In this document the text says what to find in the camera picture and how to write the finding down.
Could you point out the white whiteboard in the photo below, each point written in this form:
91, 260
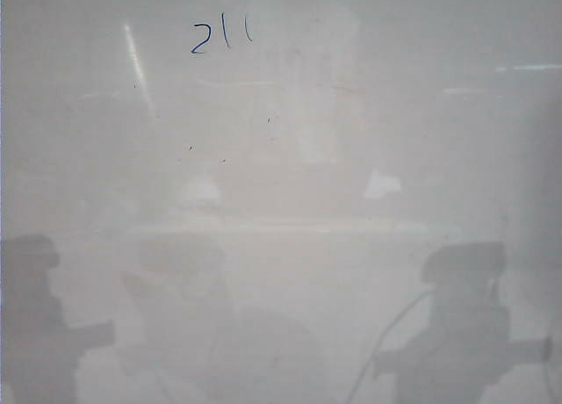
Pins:
307, 268

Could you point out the blue marker writing 211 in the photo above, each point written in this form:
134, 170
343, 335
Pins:
199, 39

